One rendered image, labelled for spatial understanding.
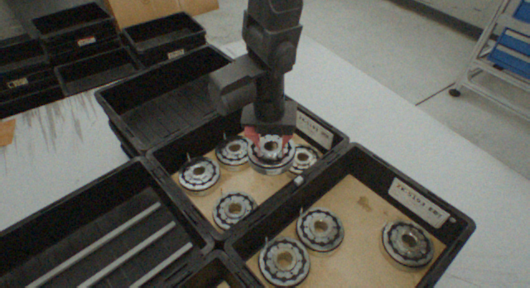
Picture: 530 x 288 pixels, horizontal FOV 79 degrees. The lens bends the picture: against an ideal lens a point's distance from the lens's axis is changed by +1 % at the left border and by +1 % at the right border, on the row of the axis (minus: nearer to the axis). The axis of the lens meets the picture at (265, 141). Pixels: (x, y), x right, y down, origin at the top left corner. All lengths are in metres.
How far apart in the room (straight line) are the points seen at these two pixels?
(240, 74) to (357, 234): 0.45
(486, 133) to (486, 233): 1.52
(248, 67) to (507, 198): 0.89
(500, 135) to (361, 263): 1.95
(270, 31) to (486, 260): 0.80
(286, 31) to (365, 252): 0.49
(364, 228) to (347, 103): 0.61
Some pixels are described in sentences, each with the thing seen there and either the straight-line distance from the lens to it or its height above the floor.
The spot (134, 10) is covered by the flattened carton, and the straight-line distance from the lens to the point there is 3.34.
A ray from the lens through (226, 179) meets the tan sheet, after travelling 0.82.
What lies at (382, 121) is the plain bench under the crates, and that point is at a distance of 1.22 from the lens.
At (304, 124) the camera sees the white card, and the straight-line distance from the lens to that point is 0.87.
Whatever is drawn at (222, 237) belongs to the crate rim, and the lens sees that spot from 0.63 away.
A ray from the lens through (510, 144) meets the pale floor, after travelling 2.53.
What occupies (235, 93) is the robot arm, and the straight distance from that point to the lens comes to 0.49.
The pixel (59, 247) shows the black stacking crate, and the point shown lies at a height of 0.83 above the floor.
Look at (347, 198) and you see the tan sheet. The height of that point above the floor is 0.83.
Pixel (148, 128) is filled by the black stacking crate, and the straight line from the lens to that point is 1.00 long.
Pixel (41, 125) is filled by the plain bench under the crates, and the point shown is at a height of 0.70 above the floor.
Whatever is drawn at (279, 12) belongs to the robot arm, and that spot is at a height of 1.30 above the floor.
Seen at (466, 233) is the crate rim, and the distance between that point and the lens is 0.73.
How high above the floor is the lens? 1.49
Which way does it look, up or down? 47 degrees down
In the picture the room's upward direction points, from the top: straight up
